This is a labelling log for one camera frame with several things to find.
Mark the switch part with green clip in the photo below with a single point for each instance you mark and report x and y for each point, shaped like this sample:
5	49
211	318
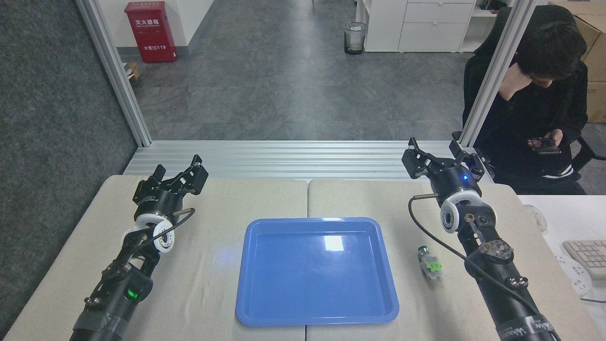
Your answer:
430	265

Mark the white computer keyboard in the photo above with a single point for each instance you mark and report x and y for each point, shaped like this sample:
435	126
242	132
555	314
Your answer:
589	255

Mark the person's right hand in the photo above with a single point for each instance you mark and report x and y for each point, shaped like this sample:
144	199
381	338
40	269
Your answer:
513	83

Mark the white computer mouse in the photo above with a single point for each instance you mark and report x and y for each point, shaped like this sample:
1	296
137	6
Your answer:
537	218

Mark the small brown cardboard box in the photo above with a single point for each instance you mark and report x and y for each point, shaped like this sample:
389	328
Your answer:
131	71

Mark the white power strip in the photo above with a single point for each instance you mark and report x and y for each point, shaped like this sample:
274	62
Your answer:
575	277

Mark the silver aluminium post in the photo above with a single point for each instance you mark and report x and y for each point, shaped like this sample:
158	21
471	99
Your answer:
116	71
497	71

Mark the silver aluminium rail platform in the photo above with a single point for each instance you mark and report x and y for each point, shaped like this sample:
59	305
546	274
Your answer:
284	158

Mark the large brown cardboard box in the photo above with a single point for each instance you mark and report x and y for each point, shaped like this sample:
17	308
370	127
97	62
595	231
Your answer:
596	57

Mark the person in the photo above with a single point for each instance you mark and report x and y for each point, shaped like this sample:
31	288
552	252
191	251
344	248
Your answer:
535	113

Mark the grey mesh trash bin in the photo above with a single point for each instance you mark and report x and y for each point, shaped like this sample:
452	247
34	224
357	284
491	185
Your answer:
355	38

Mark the blue plastic tray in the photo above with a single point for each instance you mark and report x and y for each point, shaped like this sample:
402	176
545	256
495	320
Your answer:
293	274

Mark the black smartphone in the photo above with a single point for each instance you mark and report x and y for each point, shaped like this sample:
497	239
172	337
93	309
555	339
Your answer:
544	146

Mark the white drawer cabinet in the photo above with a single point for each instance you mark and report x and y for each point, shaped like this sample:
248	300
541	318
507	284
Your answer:
426	26

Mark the person's left hand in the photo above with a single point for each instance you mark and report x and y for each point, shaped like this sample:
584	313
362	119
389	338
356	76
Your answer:
554	137

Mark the red fire extinguisher box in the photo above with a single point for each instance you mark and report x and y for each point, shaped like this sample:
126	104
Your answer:
150	31

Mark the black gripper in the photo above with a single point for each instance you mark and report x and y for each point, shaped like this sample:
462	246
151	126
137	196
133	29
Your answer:
454	182
158	201

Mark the white desk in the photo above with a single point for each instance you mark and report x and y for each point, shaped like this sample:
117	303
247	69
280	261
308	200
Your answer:
558	213

